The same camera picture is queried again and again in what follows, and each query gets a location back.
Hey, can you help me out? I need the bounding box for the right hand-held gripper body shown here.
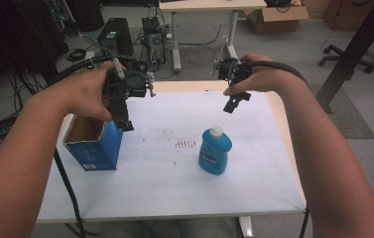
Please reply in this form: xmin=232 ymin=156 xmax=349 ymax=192
xmin=211 ymin=57 xmax=254 ymax=86

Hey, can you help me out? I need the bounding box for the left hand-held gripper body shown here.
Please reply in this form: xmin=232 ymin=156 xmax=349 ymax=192
xmin=104 ymin=59 xmax=158 ymax=101

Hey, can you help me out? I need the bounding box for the blue cardboard box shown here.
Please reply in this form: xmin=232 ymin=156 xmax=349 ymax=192
xmin=62 ymin=113 xmax=124 ymax=172

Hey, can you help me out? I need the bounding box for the blue bottle with white cap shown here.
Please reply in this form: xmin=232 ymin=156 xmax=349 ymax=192
xmin=197 ymin=125 xmax=233 ymax=177

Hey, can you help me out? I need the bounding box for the person's right hand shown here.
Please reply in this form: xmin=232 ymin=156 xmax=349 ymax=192
xmin=223 ymin=53 xmax=300 ymax=99

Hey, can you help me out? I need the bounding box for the person's left hand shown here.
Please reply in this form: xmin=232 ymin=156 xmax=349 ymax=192
xmin=34 ymin=60 xmax=126 ymax=123

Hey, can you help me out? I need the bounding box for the grey computer tower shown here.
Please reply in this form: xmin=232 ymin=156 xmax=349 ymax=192
xmin=141 ymin=16 xmax=168 ymax=67

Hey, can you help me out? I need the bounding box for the black computer tower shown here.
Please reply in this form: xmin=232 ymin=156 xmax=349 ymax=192
xmin=96 ymin=17 xmax=135 ymax=58

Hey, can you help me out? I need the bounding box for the white-legged wooden desk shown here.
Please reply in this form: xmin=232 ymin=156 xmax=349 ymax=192
xmin=158 ymin=0 xmax=268 ymax=73

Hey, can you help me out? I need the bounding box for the open brown cardboard box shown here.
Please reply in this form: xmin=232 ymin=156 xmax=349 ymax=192
xmin=243 ymin=4 xmax=311 ymax=35

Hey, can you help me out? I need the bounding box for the white table mat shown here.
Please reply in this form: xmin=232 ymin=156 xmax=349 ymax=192
xmin=37 ymin=90 xmax=308 ymax=223

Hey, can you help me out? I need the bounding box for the black office chair base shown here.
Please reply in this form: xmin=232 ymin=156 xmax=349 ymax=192
xmin=317 ymin=44 xmax=374 ymax=74

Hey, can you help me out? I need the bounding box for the grey floor mat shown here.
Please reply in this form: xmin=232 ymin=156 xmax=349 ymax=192
xmin=308 ymin=83 xmax=374 ymax=140

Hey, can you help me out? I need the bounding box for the white table leg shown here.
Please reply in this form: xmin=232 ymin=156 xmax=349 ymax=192
xmin=238 ymin=216 xmax=254 ymax=238

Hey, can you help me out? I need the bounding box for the closed brown cardboard box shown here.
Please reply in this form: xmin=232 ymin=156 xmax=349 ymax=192
xmin=322 ymin=0 xmax=374 ymax=33

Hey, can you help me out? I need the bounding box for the grey cable with white plug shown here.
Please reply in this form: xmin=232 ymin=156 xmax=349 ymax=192
xmin=76 ymin=31 xmax=127 ymax=80

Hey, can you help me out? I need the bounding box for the black cable under desk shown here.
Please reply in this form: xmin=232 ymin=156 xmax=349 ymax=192
xmin=178 ymin=23 xmax=223 ymax=48

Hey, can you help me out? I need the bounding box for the black sleeved right gripper cable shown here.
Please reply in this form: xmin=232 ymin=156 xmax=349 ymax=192
xmin=247 ymin=59 xmax=311 ymax=238

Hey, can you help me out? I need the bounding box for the black sleeved gripper cable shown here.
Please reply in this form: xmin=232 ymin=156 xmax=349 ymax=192
xmin=247 ymin=59 xmax=311 ymax=238
xmin=47 ymin=55 xmax=143 ymax=238

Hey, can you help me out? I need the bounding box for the small coil of black cable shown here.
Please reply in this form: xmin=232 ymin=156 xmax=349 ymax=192
xmin=64 ymin=48 xmax=87 ymax=62

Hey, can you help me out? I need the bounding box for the black sleeved left gripper cable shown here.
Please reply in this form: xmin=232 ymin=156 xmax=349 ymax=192
xmin=47 ymin=55 xmax=143 ymax=238

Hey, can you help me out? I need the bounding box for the black metal post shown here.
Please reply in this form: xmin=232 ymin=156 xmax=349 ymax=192
xmin=314 ymin=0 xmax=374 ymax=114

